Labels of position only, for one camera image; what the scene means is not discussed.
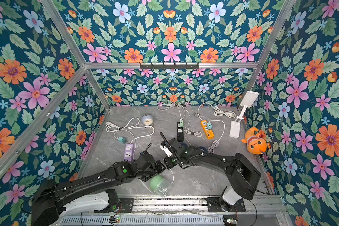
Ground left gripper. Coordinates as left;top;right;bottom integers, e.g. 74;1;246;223
134;160;166;183

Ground green meat grinder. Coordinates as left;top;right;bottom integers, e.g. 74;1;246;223
149;175;172;198

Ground white usb cable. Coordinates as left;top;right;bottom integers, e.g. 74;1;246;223
207;120;227;154
180;107;202;138

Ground green charger adapter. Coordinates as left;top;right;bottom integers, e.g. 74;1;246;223
179;119;184;127
118;137;127;144

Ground teal charger adapter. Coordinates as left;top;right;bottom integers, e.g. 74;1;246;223
206;121;212;130

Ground blue meat grinder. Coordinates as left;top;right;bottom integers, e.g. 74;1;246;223
180;142;188;148
198;147;208;152

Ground blue meat grinder front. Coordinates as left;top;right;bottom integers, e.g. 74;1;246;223
198;147;208;152

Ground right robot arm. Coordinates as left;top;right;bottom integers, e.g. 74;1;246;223
160;132;261;206

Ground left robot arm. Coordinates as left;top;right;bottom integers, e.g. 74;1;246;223
32;152;165;226

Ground purple power strip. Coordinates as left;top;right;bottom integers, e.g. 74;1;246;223
123;143;135;162

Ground black power strip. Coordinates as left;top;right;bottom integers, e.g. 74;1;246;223
177;122;184;142

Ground pale blue table clock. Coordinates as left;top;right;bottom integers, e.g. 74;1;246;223
141;114;153;126

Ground orange power strip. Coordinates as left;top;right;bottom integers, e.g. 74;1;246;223
201;120;214;139

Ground orange clownfish plush toy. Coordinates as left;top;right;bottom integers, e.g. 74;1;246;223
241;127;269;155

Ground white folding desk lamp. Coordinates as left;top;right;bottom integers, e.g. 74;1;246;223
229;91;259;138

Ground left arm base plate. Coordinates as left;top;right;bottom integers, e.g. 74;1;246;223
107;198;134;214

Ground white cords at back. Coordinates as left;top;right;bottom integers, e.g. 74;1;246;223
155;99;197;114

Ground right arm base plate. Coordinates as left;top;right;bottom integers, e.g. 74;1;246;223
205;197;246;213

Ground white power cord left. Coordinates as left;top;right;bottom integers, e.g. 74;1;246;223
105;117;155;147

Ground white lamp cord bundle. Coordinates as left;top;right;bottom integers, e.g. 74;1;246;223
196;102;237;121

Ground black hook rail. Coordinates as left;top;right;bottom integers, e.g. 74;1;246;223
139;62;200;70

